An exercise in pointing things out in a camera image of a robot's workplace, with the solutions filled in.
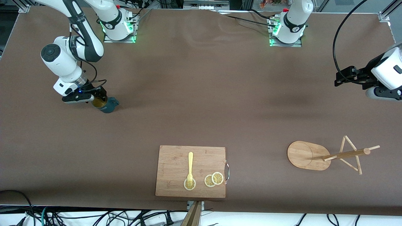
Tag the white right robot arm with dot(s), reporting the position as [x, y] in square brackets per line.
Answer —
[62, 64]

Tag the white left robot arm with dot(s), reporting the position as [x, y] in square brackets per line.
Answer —
[293, 22]

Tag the wooden cup rack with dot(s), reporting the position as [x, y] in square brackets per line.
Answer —
[304, 155]

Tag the bamboo cutting board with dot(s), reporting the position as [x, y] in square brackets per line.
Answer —
[172, 166]

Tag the yellow plastic fork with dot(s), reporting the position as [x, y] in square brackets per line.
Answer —
[190, 163]

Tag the lemon slice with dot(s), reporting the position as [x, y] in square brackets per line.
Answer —
[217, 178]
[208, 181]
[193, 185]

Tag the grey power strip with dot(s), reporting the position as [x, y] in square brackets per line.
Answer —
[204, 3]

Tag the aluminium frame corner bracket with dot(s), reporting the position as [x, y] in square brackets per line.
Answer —
[24, 8]
[383, 17]

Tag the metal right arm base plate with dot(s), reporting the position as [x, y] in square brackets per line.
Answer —
[125, 41]

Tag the aluminium frame rail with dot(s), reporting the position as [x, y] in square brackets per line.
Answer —
[392, 8]

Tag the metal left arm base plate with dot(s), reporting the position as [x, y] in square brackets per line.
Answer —
[295, 45]

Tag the metal camera support bracket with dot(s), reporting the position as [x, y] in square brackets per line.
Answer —
[203, 205]

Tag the tan camera support post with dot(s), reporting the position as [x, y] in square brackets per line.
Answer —
[192, 216]

